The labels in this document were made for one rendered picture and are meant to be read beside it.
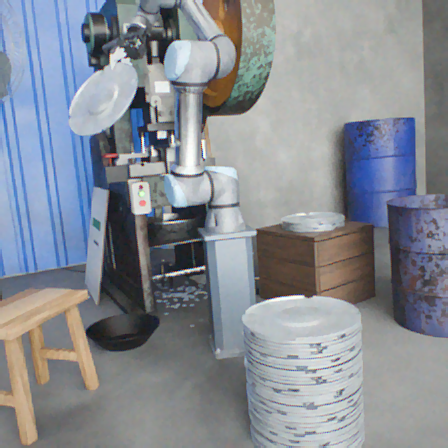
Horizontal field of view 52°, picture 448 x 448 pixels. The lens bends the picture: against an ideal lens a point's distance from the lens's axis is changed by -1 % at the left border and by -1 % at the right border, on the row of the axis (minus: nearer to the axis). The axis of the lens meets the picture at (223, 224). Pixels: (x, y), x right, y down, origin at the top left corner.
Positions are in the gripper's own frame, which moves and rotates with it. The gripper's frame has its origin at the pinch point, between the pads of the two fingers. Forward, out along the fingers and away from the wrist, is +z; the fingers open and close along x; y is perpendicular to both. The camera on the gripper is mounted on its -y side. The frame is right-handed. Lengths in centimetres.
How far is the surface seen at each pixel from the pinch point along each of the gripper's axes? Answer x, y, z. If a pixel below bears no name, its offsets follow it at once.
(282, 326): 27, 67, 76
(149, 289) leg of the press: 88, -20, 39
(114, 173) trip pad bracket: 47, -29, 4
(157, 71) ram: 39, -24, -53
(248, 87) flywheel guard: 61, 15, -59
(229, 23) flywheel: 42, 5, -88
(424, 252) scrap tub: 81, 95, 21
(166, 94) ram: 49, -22, -48
